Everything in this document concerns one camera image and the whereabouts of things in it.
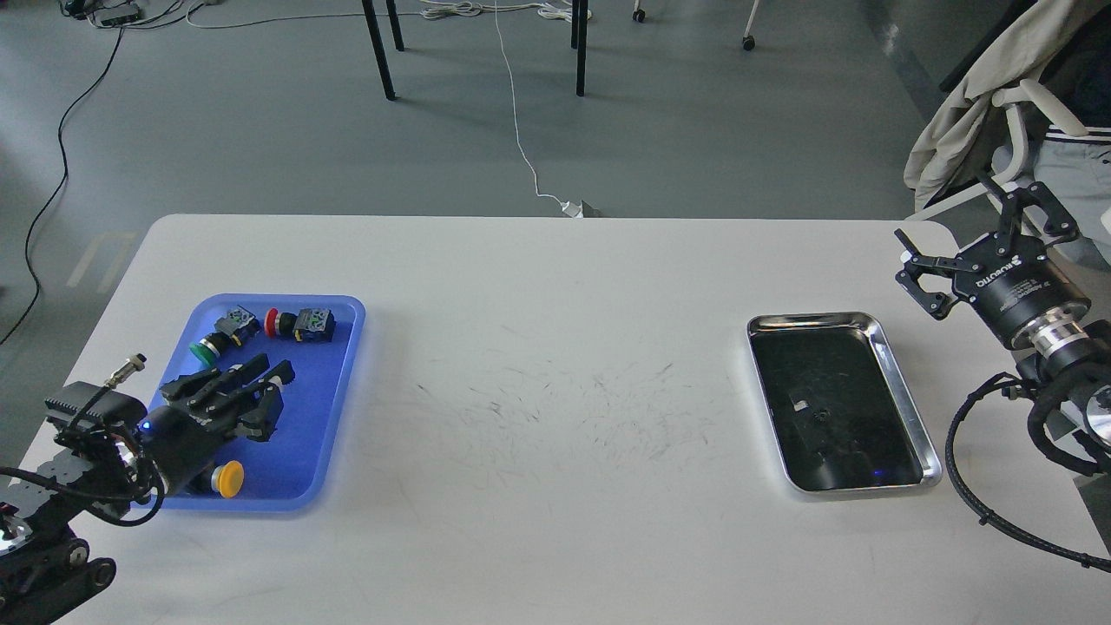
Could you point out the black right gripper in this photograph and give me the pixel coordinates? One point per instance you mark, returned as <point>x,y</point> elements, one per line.
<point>1024,291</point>

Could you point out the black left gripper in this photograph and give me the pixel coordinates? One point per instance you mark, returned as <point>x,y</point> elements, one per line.
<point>183,450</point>

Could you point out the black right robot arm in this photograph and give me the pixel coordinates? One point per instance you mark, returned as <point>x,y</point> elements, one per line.
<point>1065,374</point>

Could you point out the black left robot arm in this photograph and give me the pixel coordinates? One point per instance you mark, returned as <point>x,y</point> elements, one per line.
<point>116,453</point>

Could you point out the blue plastic tray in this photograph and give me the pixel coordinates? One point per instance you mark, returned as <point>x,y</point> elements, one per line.
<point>286,473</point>

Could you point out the beige jacket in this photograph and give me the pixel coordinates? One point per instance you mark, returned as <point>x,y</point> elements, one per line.
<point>1030,41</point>

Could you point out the silver metal tray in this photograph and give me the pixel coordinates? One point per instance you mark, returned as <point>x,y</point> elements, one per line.
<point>843,418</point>

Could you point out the black power strip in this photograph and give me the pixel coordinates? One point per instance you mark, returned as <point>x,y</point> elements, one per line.
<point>100,14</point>

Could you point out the black table leg left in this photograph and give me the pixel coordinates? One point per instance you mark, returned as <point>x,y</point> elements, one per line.
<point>378,43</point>

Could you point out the black table leg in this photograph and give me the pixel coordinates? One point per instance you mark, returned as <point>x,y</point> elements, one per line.
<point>378,43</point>
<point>578,42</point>

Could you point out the black table leg right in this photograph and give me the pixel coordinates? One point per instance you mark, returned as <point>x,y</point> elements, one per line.
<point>578,42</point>

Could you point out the yellow push button switch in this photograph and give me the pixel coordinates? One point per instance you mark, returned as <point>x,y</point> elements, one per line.
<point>225,480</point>

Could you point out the green push button switch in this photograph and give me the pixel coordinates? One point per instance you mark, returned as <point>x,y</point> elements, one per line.
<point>232,330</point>

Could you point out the red push button switch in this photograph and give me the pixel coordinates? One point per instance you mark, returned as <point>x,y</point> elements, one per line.
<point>308,325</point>

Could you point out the white chair frame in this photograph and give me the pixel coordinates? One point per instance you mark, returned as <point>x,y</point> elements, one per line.
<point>1016,145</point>

